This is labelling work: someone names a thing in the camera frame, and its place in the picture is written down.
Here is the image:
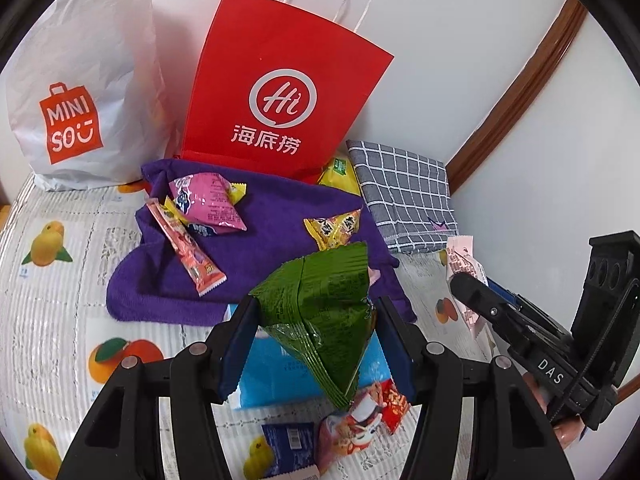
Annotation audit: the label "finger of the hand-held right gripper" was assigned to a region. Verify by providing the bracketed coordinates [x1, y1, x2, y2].
[487, 280, 571, 341]
[448, 272, 531, 356]

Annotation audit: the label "yellow green snack packet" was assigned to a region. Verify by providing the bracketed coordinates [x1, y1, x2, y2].
[317, 157, 362, 196]

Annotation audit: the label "blue snack packet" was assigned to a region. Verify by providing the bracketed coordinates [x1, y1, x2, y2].
[261, 422, 317, 480]

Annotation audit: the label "light pink snack packet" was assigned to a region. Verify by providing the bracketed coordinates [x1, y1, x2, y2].
[445, 235, 496, 348]

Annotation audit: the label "red snack packet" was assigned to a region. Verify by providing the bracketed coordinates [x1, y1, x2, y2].
[379, 379, 412, 435]

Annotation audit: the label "fruit print tablecloth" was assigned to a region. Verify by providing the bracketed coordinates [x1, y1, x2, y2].
[0, 180, 501, 480]

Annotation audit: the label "white plastic shopping bag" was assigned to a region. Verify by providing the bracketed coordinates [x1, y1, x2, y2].
[0, 0, 173, 192]

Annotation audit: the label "yellow black snack packet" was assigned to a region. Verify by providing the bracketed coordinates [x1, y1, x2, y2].
[303, 207, 363, 251]

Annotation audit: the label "person's right hand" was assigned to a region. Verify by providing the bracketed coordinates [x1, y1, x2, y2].
[522, 372, 590, 452]

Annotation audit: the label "red paper bag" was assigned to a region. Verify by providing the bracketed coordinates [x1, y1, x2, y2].
[172, 0, 396, 183]

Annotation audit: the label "grey checked folded cloth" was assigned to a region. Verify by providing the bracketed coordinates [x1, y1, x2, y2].
[346, 139, 460, 253]

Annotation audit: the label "blue tissue box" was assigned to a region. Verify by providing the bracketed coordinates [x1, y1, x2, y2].
[222, 302, 391, 411]

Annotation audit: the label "long pink stick packet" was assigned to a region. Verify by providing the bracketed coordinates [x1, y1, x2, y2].
[145, 199, 227, 297]

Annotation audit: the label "wooden door frame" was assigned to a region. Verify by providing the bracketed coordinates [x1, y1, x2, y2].
[444, 0, 587, 193]

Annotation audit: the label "pink snack packet yellow ends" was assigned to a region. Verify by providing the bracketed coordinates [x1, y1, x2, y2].
[164, 172, 248, 236]

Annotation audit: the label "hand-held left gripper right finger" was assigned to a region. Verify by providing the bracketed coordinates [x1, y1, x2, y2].
[375, 296, 576, 480]

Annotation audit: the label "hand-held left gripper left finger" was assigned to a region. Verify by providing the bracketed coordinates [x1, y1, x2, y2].
[57, 295, 261, 480]

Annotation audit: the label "pink panda snack packet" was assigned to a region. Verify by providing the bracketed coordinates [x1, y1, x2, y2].
[315, 392, 387, 476]

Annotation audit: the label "purple towel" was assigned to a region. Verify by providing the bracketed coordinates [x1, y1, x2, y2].
[106, 159, 418, 325]

